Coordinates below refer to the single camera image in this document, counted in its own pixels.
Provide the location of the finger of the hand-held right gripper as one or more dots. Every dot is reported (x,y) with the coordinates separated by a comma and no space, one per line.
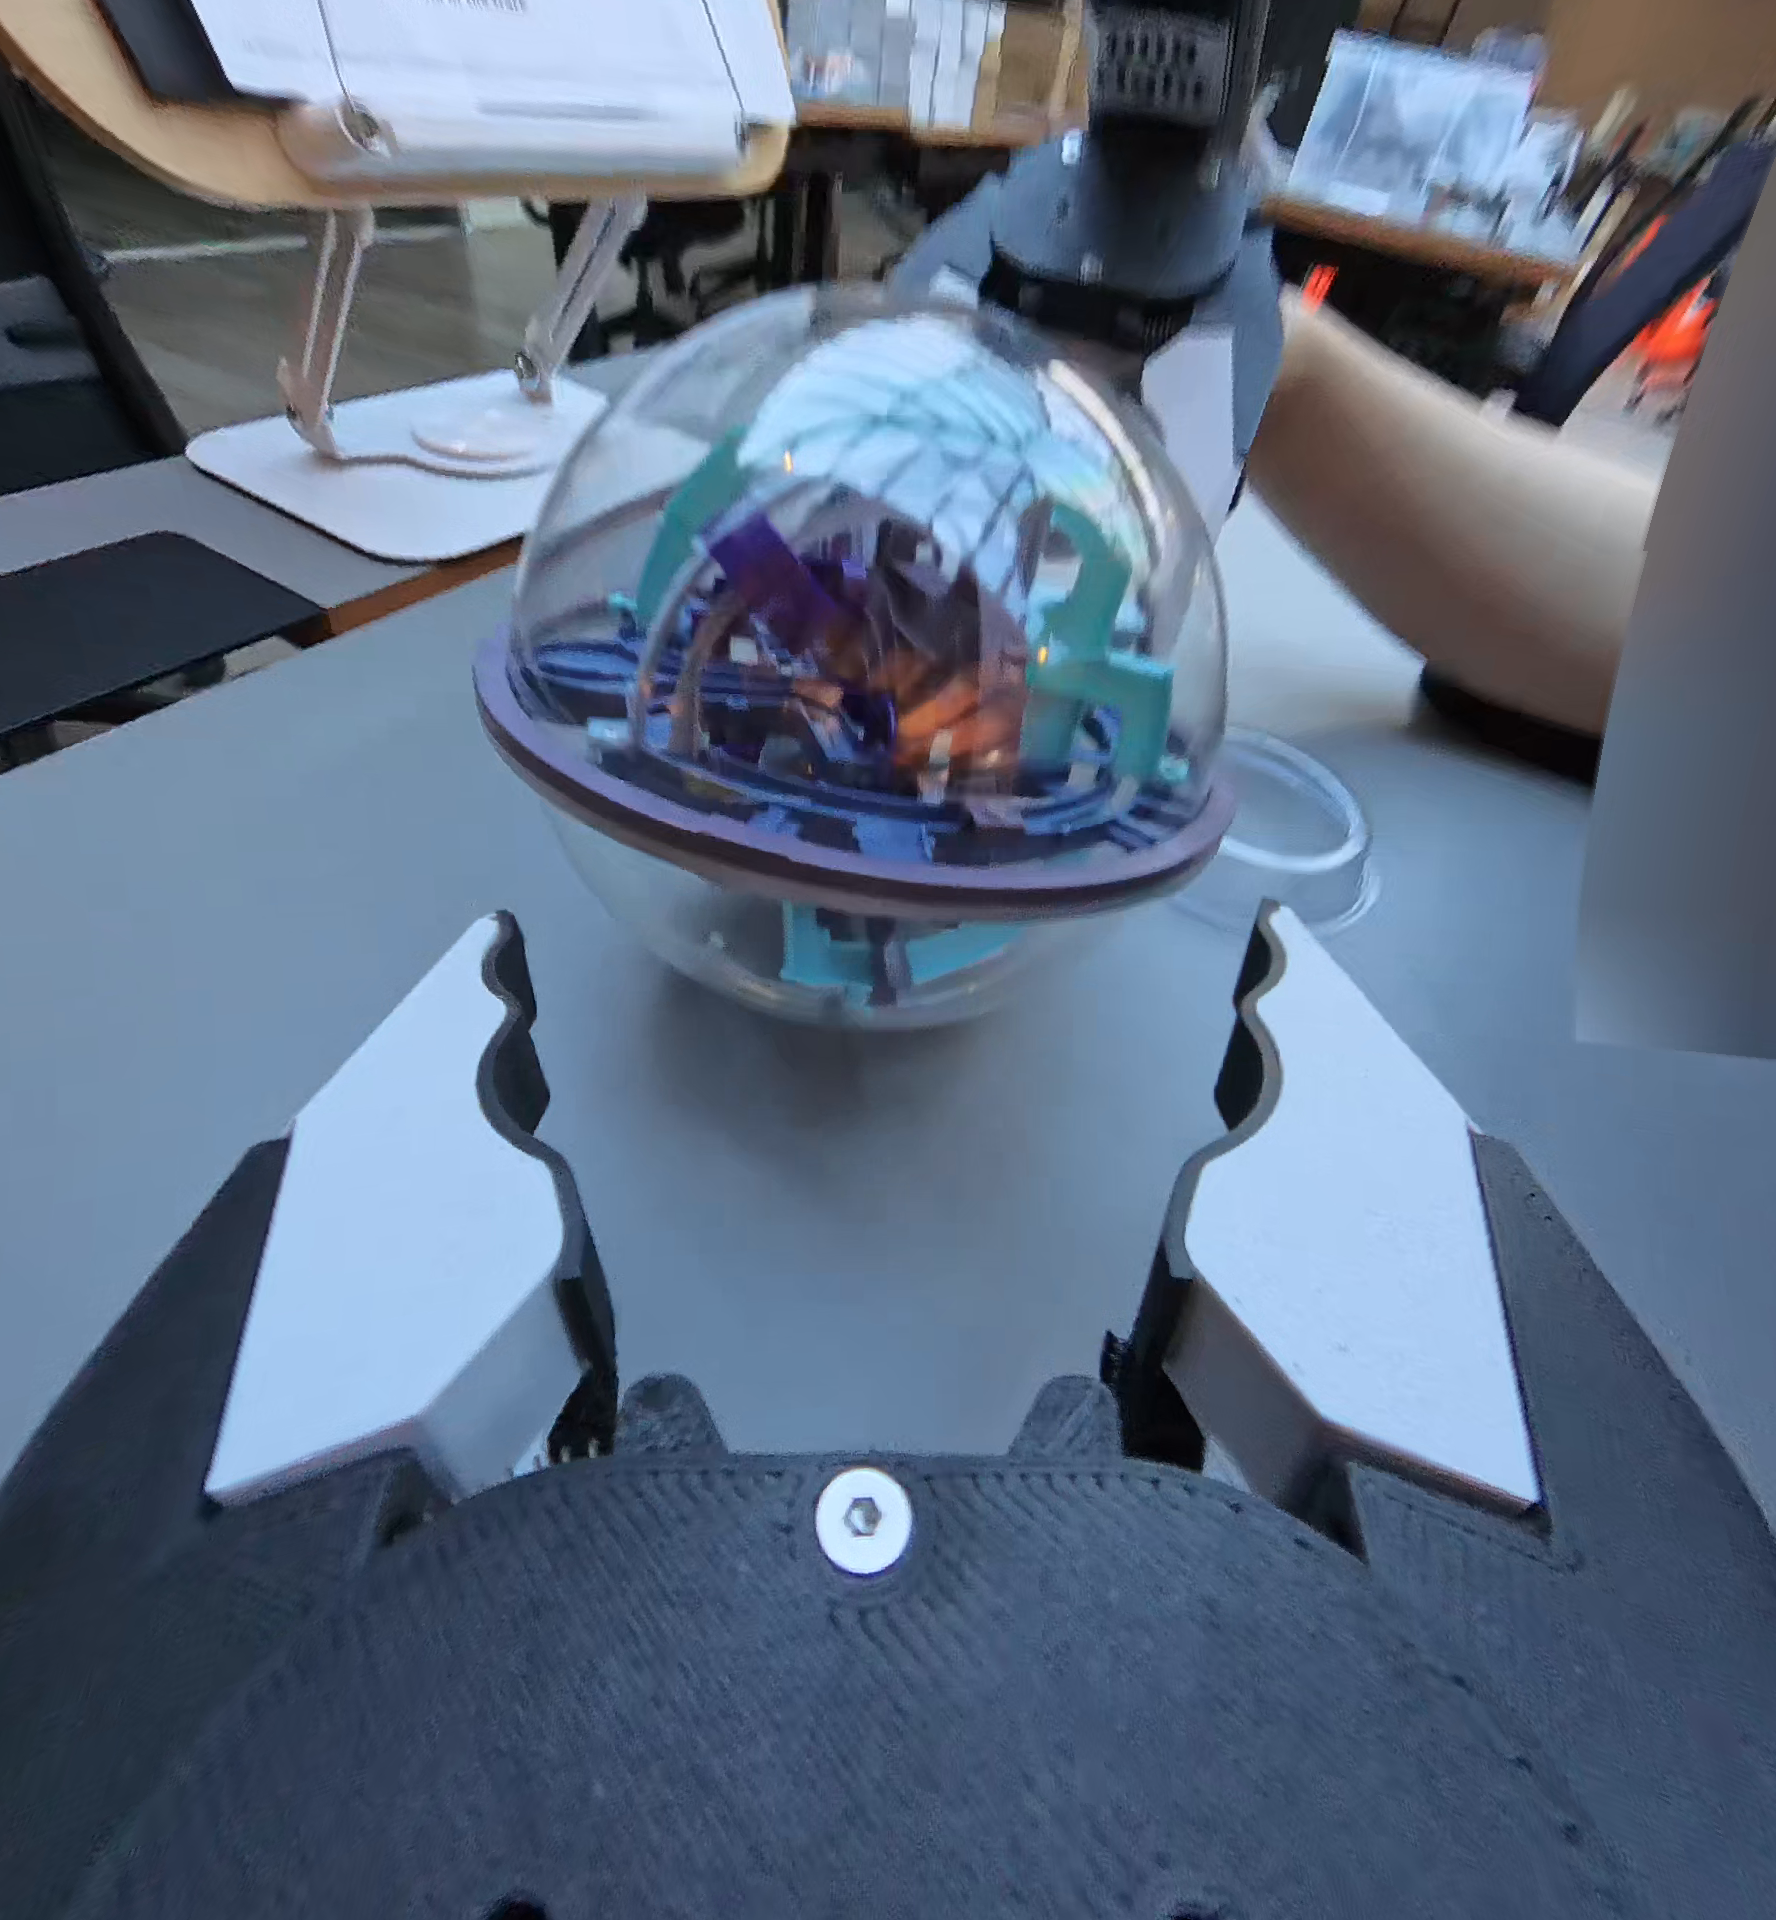
(1200,405)

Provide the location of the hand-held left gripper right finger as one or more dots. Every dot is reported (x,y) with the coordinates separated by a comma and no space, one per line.
(1353,1275)

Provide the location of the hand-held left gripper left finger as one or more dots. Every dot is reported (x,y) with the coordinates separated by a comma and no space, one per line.
(378,1275)

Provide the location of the clear maze ball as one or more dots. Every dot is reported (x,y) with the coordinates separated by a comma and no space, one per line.
(858,644)

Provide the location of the person's right forearm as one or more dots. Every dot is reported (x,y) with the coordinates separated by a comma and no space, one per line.
(1458,511)

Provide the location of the clear plastic dish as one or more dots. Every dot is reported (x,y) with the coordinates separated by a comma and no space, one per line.
(1322,840)

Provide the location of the black wrist rest pad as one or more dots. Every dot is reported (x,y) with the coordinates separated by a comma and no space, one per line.
(1518,728)

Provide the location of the white paper sheet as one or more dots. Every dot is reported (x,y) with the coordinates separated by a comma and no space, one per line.
(529,61)

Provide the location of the black desk mat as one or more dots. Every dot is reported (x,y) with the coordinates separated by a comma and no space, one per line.
(78,644)

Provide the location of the white mounting plate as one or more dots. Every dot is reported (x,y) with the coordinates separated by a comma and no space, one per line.
(378,480)

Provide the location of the curved wooden board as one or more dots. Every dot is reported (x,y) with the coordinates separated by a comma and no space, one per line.
(108,105)

